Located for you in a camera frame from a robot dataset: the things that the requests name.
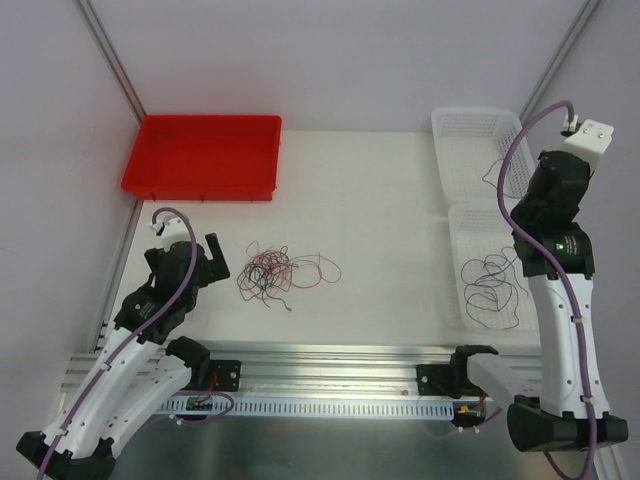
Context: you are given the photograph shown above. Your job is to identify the thin wire bundle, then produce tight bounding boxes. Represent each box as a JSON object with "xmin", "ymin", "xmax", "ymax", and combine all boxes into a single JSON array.
[{"xmin": 235, "ymin": 240, "xmax": 343, "ymax": 315}]

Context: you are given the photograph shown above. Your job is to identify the separated dark wire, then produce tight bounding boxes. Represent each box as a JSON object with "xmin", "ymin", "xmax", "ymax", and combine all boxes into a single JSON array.
[{"xmin": 460, "ymin": 244, "xmax": 532, "ymax": 332}]

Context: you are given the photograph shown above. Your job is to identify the dark wire being pulled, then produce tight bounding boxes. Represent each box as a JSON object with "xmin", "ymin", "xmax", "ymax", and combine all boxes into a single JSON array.
[{"xmin": 481, "ymin": 158, "xmax": 503, "ymax": 190}]

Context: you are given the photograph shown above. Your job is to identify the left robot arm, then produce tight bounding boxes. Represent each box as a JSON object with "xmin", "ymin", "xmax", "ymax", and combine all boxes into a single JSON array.
[{"xmin": 16, "ymin": 233, "xmax": 230, "ymax": 479}]

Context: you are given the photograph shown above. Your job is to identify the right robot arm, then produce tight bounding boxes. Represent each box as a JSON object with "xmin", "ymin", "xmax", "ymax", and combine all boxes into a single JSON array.
[{"xmin": 448, "ymin": 151, "xmax": 629, "ymax": 452}]

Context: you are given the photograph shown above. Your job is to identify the far white perforated basket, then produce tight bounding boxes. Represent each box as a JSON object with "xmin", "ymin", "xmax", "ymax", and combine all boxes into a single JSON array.
[{"xmin": 431, "ymin": 107, "xmax": 522, "ymax": 206}]

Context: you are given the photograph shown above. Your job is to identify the white perforated basket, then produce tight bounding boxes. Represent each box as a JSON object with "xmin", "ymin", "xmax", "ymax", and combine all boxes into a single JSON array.
[
  {"xmin": 448, "ymin": 203, "xmax": 538, "ymax": 337},
  {"xmin": 431, "ymin": 107, "xmax": 522, "ymax": 206}
]

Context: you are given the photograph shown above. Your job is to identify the red plastic tray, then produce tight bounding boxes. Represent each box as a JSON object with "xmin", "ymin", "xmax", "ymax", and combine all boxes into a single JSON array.
[{"xmin": 121, "ymin": 115, "xmax": 282, "ymax": 202}]

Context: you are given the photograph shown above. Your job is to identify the near white perforated basket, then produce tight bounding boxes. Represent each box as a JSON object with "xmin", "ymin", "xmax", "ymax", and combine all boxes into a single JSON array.
[{"xmin": 448, "ymin": 203, "xmax": 538, "ymax": 337}]

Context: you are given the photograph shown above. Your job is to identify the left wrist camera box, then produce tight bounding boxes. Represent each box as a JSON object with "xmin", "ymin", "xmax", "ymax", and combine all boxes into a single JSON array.
[{"xmin": 150, "ymin": 214, "xmax": 191, "ymax": 251}]

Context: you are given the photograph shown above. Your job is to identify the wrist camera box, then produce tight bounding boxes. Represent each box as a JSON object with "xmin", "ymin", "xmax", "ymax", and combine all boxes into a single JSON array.
[
  {"xmin": 559, "ymin": 115, "xmax": 614, "ymax": 173},
  {"xmin": 150, "ymin": 214, "xmax": 191, "ymax": 251}
]

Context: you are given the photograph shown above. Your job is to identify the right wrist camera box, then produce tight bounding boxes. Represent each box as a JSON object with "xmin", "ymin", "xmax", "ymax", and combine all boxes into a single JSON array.
[{"xmin": 559, "ymin": 115, "xmax": 614, "ymax": 173}]

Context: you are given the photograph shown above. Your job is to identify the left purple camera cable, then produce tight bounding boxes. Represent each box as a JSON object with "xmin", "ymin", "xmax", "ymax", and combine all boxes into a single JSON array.
[{"xmin": 37, "ymin": 207, "xmax": 197, "ymax": 480}]

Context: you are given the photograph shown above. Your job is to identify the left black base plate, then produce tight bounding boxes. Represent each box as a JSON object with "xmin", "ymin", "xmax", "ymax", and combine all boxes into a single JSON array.
[{"xmin": 201, "ymin": 359, "xmax": 242, "ymax": 393}]

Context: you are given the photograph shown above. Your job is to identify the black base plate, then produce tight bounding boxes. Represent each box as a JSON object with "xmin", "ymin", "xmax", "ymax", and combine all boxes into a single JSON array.
[
  {"xmin": 201, "ymin": 359, "xmax": 242, "ymax": 393},
  {"xmin": 415, "ymin": 364, "xmax": 484, "ymax": 399}
]

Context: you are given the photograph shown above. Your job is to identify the aluminium mounting rail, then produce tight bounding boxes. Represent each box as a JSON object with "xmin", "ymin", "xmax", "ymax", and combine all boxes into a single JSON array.
[{"xmin": 62, "ymin": 341, "xmax": 546, "ymax": 401}]

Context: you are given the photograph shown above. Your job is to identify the white slotted cable duct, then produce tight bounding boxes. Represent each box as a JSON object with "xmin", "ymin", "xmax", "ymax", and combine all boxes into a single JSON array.
[{"xmin": 157, "ymin": 396, "xmax": 454, "ymax": 421}]

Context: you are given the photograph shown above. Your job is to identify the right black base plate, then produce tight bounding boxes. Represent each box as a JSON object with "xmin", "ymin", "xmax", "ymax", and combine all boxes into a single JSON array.
[{"xmin": 415, "ymin": 364, "xmax": 484, "ymax": 399}]

